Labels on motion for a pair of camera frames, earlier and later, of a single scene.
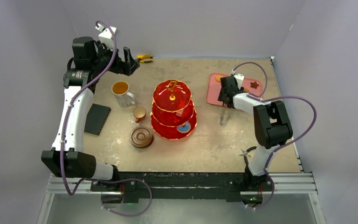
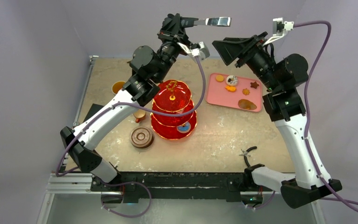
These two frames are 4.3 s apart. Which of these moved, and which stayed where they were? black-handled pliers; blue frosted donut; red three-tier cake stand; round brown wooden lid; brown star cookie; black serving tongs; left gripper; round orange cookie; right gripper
Moved: black serving tongs; right gripper; left gripper
Stayed: round orange cookie; black-handled pliers; brown star cookie; blue frosted donut; red three-tier cake stand; round brown wooden lid
